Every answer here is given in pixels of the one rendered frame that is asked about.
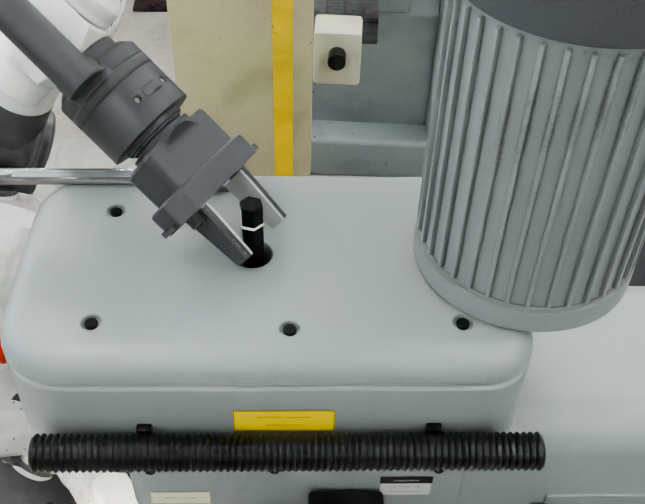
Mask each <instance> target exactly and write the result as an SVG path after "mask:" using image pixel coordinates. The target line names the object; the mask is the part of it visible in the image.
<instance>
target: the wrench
mask: <svg viewBox="0 0 645 504"><path fill-rule="evenodd" d="M135 169H136V168H0V185H134V184H133V183H132V182H131V181H130V175H131V174H132V173H133V171H134V170H135ZM228 182H229V181H227V182H226V183H225V184H224V185H223V186H222V187H221V188H220V189H219V190H218V191H217V192H230V191H229V190H228V189H227V188H226V187H225V185H226V184H227V183H228Z"/></svg>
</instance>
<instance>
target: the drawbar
mask: <svg viewBox="0 0 645 504"><path fill-rule="evenodd" d="M239 207H240V210H241V219H242V226H243V227H248V228H253V229H254V228H256V227H258V226H259V225H261V224H263V206H262V202H261V199H260V198H255V197H250V196H248V197H246V198H245V199H243V200H241V201H240V202H239ZM242 238H243V242H244V243H245V244H246V245H247V246H248V247H249V249H250V250H251V251H252V252H253V254H252V255H251V256H250V257H249V258H248V259H247V260H246V261H245V262H244V263H243V267H246V268H258V267H262V266H264V265H265V264H264V232H263V226H262V227H260V228H259V229H257V230H255V231H250V230H245V229H242Z"/></svg>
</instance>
